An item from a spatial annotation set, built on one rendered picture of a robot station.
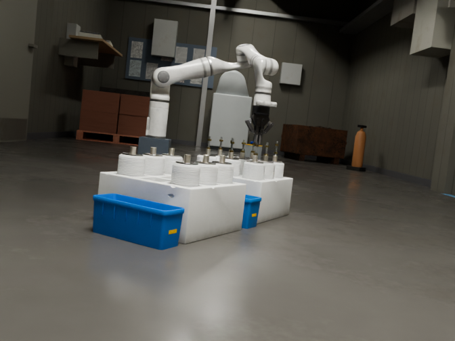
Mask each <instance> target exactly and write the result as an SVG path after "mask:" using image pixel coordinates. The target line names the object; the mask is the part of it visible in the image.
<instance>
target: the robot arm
mask: <svg viewBox="0 0 455 341"><path fill-rule="evenodd" d="M236 58H237V62H236V63H229V62H224V61H222V60H219V59H217V58H214V57H211V56H208V57H205V58H199V59H197V60H192V61H190V62H187V63H185V64H181V65H178V66H169V67H162V68H158V69H156V70H155V71H154V72H153V73H152V78H151V85H150V105H149V112H148V117H147V125H146V135H145V137H149V138H155V139H166V132H167V120H168V113H169V100H170V97H169V92H170V85H172V84H174V83H177V82H179V81H184V80H191V79H198V78H205V77H208V76H213V75H216V74H220V73H223V72H228V71H232V70H239V69H244V68H250V67H252V68H254V71H255V82H256V86H255V96H254V99H253V110H252V115H251V118H250V119H248V120H245V123H246V125H247V127H248V129H249V131H250V132H252V133H253V134H254V137H253V141H254V143H257V142H258V144H260V142H261V139H262V135H263V134H266V133H267V132H268V131H269V130H270V129H271V128H272V127H273V125H274V124H273V123H271V122H270V121H269V110H270V107H277V103H276V102H271V93H272V83H271V82H269V81H267V80H265V79H264V77H263V75H268V76H273V75H275V74H276V73H277V72H278V69H279V65H278V63H277V61H276V60H274V59H271V58H267V57H265V56H263V55H261V54H260V53H259V52H258V51H257V50H256V49H255V48H254V46H253V45H251V44H242V45H239V46H237V48H236ZM251 121H252V123H253V125H254V129H253V127H252V125H251ZM266 124H267V127H266V128H265V129H264V126H265V125H266ZM258 134H259V135H258Z"/></svg>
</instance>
